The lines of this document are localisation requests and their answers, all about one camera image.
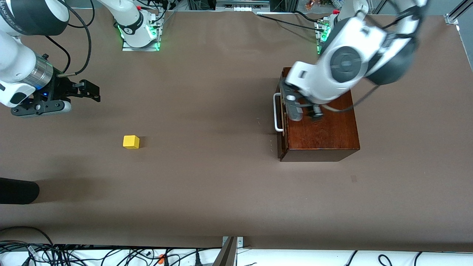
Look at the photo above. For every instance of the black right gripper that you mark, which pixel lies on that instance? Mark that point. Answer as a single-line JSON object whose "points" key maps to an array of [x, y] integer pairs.
{"points": [[61, 89]]}

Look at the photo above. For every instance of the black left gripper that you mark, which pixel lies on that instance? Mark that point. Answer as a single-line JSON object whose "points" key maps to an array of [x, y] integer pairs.
{"points": [[317, 111]]}

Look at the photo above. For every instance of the yellow wooden cube block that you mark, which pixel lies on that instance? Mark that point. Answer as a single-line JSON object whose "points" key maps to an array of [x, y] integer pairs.
{"points": [[131, 142]]}

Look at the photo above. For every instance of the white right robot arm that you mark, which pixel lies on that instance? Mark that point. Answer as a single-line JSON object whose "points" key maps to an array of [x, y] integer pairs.
{"points": [[14, 59]]}

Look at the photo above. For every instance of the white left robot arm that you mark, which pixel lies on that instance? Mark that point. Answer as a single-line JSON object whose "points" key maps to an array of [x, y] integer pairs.
{"points": [[345, 64]]}

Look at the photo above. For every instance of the dark brown wooden cabinet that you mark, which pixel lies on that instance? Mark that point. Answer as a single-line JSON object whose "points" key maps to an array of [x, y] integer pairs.
{"points": [[325, 136]]}

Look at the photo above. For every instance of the white power strip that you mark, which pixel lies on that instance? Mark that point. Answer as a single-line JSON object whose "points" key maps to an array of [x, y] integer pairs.
{"points": [[240, 8]]}

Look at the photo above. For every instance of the black cylindrical object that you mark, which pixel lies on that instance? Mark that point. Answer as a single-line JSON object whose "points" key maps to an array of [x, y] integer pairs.
{"points": [[18, 190]]}

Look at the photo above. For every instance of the grey aluminium profile bar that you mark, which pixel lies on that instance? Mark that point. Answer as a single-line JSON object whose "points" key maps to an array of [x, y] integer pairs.
{"points": [[225, 255]]}

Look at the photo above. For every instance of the black power plug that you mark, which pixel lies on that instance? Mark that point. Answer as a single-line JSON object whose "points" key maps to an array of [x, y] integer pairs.
{"points": [[197, 259]]}

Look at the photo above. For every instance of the silver aluminium frame profile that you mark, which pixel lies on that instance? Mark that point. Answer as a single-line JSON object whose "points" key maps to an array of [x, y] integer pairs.
{"points": [[452, 18]]}

